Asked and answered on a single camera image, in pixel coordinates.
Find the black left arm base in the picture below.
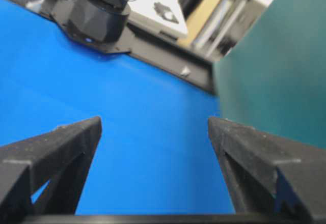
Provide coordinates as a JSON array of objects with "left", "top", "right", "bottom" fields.
[{"left": 49, "top": 0, "right": 132, "bottom": 55}]

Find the white box with black part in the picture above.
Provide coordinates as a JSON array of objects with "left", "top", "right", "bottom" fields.
[{"left": 129, "top": 0, "right": 188, "bottom": 39}]

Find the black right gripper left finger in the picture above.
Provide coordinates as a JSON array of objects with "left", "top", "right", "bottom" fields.
[{"left": 1, "top": 117, "right": 102, "bottom": 215}]

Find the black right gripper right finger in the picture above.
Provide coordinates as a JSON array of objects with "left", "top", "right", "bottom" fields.
[{"left": 208, "top": 117, "right": 325, "bottom": 216}]

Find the blue table cloth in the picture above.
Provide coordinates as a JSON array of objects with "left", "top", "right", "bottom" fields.
[{"left": 1, "top": 0, "right": 234, "bottom": 215}]

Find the teal backdrop curtain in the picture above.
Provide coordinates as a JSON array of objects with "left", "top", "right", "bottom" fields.
[{"left": 214, "top": 0, "right": 325, "bottom": 148}]

